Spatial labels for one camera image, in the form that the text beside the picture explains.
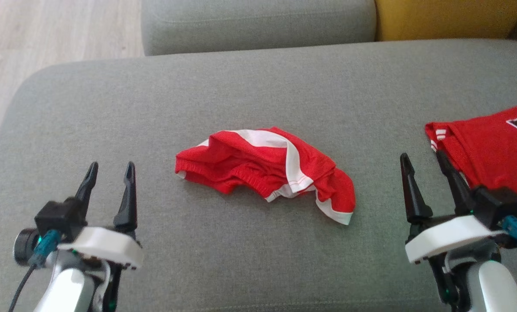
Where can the red jersey with white trim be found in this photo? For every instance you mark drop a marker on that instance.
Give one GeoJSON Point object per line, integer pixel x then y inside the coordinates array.
{"type": "Point", "coordinates": [488, 147]}

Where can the large grey sofa chaise seat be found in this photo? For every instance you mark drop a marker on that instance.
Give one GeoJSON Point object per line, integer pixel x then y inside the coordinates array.
{"type": "Point", "coordinates": [224, 86]}

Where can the teal left camera plug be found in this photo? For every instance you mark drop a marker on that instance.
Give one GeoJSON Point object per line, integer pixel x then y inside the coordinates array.
{"type": "Point", "coordinates": [46, 247]}

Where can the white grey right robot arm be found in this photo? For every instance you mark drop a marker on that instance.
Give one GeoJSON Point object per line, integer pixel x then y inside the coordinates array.
{"type": "Point", "coordinates": [492, 286]}

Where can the big yellow sofa back cushion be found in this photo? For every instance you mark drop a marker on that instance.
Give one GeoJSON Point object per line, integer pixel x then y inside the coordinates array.
{"type": "Point", "coordinates": [449, 19]}

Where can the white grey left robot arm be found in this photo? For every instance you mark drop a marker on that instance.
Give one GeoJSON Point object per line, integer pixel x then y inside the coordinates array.
{"type": "Point", "coordinates": [72, 290]}

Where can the grey sofa seat cushion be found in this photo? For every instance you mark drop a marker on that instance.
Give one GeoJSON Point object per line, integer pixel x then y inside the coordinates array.
{"type": "Point", "coordinates": [258, 26]}

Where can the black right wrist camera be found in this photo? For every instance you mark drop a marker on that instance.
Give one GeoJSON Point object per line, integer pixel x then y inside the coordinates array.
{"type": "Point", "coordinates": [499, 206]}

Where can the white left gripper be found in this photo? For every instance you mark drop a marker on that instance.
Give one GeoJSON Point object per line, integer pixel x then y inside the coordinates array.
{"type": "Point", "coordinates": [106, 247]}

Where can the red shorts with white stripes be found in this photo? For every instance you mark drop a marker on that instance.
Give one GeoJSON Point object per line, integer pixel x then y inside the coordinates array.
{"type": "Point", "coordinates": [263, 169]}

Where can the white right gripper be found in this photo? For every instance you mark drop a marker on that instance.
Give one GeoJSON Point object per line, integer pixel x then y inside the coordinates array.
{"type": "Point", "coordinates": [449, 236]}

